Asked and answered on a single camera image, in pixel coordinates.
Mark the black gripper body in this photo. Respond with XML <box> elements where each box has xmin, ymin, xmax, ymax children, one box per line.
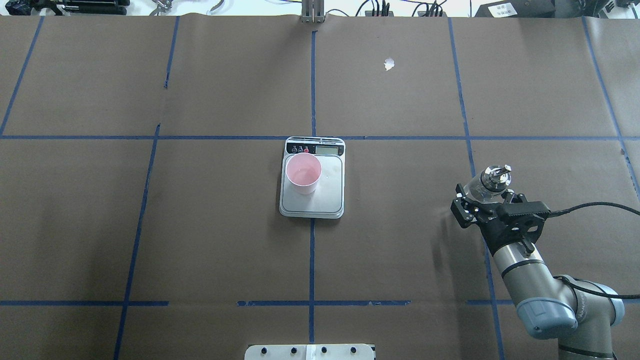
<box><xmin>477</xmin><ymin>214</ymin><xmax>545</xmax><ymax>256</ymax></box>

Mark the clear glass sauce bottle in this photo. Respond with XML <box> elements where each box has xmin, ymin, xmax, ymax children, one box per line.
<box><xmin>462</xmin><ymin>164</ymin><xmax>512</xmax><ymax>204</ymax></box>

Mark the pink plastic cup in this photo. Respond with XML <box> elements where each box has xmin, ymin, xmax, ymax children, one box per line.
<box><xmin>285</xmin><ymin>152</ymin><xmax>323</xmax><ymax>195</ymax></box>

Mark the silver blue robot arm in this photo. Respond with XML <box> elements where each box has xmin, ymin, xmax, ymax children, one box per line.
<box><xmin>451</xmin><ymin>184</ymin><xmax>626</xmax><ymax>360</ymax></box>

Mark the grey kitchen scale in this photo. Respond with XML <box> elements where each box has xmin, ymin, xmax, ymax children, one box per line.
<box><xmin>279</xmin><ymin>136</ymin><xmax>346</xmax><ymax>219</ymax></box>

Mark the black box with label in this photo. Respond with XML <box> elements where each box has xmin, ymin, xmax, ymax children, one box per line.
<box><xmin>473</xmin><ymin>0</ymin><xmax>556</xmax><ymax>19</ymax></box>

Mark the black folded tripod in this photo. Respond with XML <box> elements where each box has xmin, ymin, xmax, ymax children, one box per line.
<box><xmin>1</xmin><ymin>0</ymin><xmax>131</xmax><ymax>16</ymax></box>

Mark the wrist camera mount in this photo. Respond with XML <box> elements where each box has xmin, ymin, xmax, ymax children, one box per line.
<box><xmin>496</xmin><ymin>202</ymin><xmax>551</xmax><ymax>223</ymax></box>

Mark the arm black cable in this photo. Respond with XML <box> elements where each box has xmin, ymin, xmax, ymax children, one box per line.
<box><xmin>547</xmin><ymin>201</ymin><xmax>640</xmax><ymax>218</ymax></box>

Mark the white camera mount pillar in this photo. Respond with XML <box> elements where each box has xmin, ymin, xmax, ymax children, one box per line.
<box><xmin>244</xmin><ymin>342</ymin><xmax>377</xmax><ymax>360</ymax></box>

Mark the aluminium frame post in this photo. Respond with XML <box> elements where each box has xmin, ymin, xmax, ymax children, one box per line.
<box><xmin>300</xmin><ymin>0</ymin><xmax>326</xmax><ymax>24</ymax></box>

